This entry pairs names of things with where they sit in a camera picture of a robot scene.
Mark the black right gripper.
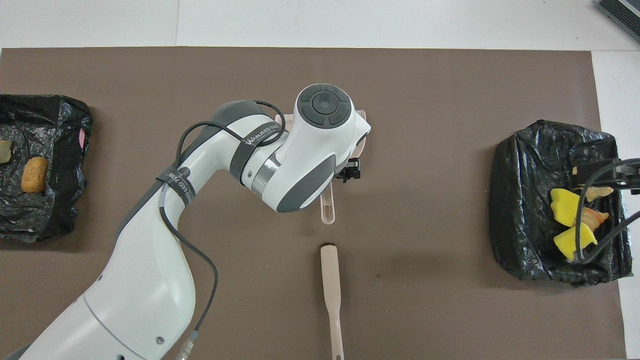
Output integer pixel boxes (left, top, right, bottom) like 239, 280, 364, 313
571, 158, 640, 196

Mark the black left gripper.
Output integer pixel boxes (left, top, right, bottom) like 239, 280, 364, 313
335, 157, 362, 183

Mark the beige plastic dustpan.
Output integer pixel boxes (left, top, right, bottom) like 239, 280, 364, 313
274, 110, 374, 226

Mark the beige hand brush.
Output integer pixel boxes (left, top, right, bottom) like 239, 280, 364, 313
320, 243, 345, 360

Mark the long toy bread roll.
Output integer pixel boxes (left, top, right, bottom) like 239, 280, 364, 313
20, 156, 50, 194

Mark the black bag lined bin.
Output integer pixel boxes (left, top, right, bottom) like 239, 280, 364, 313
489, 120, 633, 287

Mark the black bag bin pink spot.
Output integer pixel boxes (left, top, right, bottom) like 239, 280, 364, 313
0, 94, 94, 243

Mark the brown table mat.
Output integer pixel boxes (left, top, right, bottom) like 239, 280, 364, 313
0, 47, 627, 360

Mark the dark grey ribbed panel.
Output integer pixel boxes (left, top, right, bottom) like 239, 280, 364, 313
597, 0, 640, 28

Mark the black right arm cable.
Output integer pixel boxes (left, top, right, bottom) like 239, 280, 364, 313
574, 158, 640, 264

